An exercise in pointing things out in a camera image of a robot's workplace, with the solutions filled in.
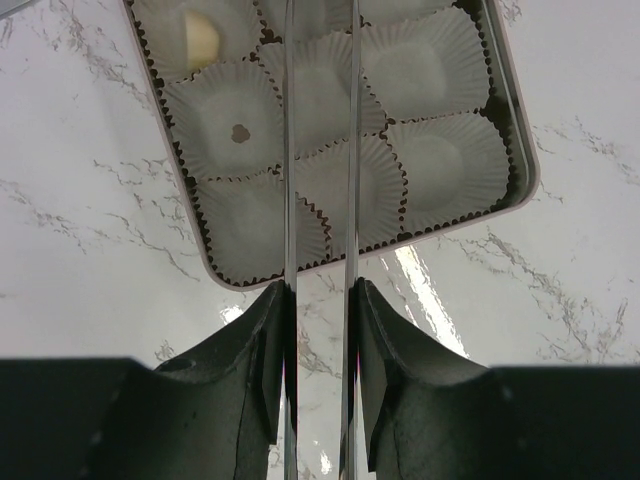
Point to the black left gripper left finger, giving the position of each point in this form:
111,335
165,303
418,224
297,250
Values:
208,413

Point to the pink chocolate tin box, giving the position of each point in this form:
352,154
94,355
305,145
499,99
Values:
313,20

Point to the metal tongs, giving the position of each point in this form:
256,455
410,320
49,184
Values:
348,451

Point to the white teardrop chocolate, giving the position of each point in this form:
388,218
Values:
202,40

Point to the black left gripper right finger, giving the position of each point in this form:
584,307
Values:
430,413

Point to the white paper cup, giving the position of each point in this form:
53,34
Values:
427,67
245,223
455,166
322,178
183,37
227,120
322,69

